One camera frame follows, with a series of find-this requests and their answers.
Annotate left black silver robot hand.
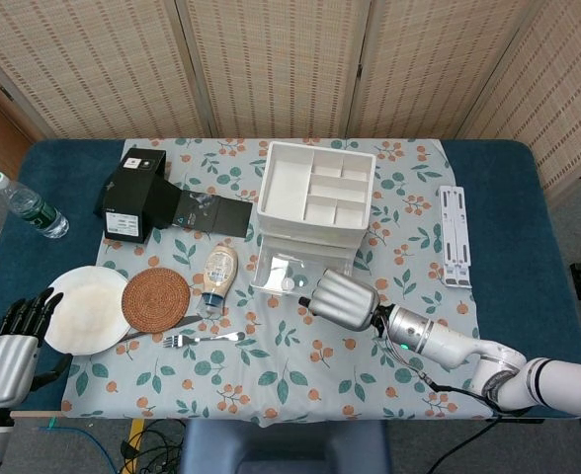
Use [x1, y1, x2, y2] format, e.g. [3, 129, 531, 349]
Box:
[0, 288, 74, 410]

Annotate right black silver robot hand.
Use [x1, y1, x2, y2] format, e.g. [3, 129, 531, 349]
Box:
[309, 268, 381, 331]

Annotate clear plastic drawer bin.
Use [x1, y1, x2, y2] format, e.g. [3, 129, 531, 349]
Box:
[249, 245, 356, 296]

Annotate floral fruit print tablecloth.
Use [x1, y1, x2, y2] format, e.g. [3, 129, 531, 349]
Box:
[61, 137, 479, 426]

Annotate white round plate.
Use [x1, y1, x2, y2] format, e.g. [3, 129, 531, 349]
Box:
[41, 265, 131, 356]

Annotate white folding laptop stand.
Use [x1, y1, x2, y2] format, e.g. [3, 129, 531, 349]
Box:
[439, 185, 473, 288]

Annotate mayonnaise squeeze bottle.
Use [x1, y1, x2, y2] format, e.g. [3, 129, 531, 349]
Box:
[199, 242, 239, 317]

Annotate flat black cardboard sleeve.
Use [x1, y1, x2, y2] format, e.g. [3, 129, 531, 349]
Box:
[169, 190, 255, 239]

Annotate clear plastic water bottle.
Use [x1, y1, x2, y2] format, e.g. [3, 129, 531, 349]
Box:
[0, 170, 70, 240]

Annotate blue chair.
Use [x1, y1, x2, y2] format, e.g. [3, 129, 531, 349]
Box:
[179, 419, 391, 474]

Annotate round woven rattan coaster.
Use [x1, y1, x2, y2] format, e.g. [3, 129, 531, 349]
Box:
[121, 267, 192, 332]

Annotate steel fork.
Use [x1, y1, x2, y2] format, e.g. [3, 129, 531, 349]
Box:
[162, 331, 246, 349]

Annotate black cardboard box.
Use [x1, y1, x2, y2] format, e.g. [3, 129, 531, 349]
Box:
[93, 146, 183, 244]

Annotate woven folding screen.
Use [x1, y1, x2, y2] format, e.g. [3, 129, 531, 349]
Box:
[0, 0, 581, 197]

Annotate blue floor cable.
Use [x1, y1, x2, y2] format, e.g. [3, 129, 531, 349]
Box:
[42, 419, 124, 465]

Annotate white drawer organizer box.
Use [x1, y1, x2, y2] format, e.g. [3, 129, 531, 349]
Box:
[255, 140, 376, 251]

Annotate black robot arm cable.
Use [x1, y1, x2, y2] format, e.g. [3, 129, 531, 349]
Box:
[376, 320, 543, 474]

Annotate black floor cables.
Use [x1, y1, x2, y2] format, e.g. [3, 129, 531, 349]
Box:
[120, 419, 188, 474]

